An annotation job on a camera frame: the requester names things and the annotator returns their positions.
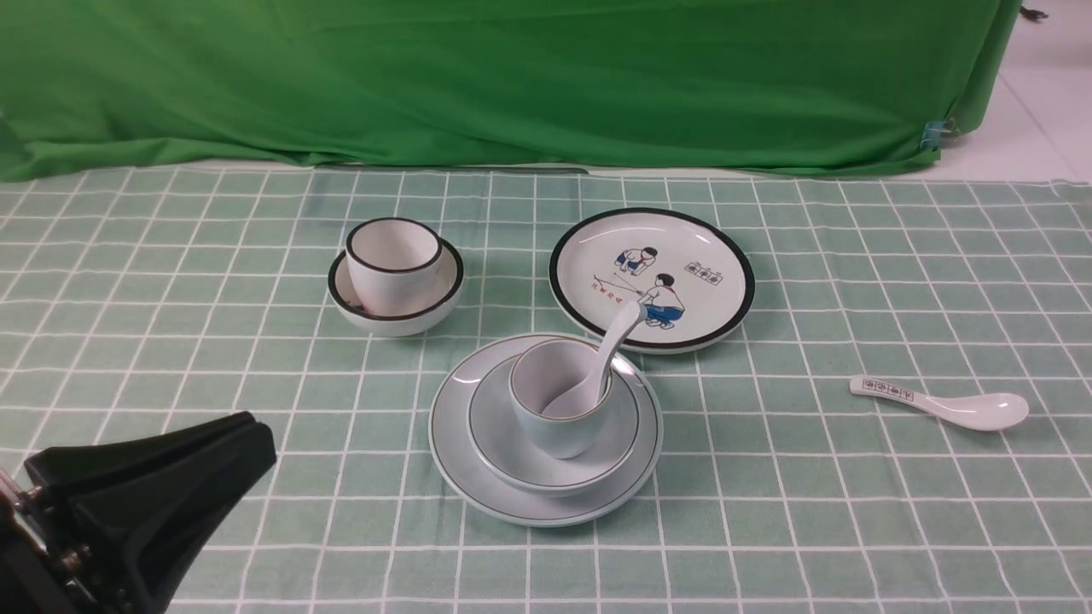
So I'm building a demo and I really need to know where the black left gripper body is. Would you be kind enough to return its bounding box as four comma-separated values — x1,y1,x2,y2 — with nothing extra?
1,473,126,613

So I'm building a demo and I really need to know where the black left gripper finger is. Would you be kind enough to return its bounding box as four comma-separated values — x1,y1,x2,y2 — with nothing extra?
24,412,257,496
67,422,276,613

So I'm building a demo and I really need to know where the pale blue bowl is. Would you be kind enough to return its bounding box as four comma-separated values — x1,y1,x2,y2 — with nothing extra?
467,357,658,497

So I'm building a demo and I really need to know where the pale blue cup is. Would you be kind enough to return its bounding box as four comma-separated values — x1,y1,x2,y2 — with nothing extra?
508,336,613,459

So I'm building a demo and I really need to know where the plain white ceramic spoon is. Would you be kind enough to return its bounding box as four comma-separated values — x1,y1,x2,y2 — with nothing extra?
543,302,646,420

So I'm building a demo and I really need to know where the green checkered tablecloth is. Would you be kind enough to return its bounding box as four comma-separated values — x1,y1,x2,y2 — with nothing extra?
1,170,1091,613

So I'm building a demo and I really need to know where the black-rimmed white bowl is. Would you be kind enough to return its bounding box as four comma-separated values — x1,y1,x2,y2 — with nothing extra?
327,238,467,338

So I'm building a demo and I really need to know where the pale blue plate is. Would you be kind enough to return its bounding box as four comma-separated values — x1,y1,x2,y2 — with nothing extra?
428,333,665,528

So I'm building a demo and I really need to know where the black-rimmed white cup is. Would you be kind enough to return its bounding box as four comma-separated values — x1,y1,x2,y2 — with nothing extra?
345,217,441,317

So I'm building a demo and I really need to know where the cartoon printed black-rimmed plate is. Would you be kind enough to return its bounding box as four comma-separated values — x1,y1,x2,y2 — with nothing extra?
549,206,756,355

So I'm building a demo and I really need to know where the green backdrop cloth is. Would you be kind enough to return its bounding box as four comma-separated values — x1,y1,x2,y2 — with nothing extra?
1,1,1020,182

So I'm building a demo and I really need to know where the blue clip on backdrop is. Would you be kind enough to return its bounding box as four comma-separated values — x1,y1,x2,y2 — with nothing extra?
918,120,947,151

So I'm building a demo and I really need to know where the white spoon with printed handle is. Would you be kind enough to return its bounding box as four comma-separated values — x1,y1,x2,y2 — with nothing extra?
848,374,1030,432

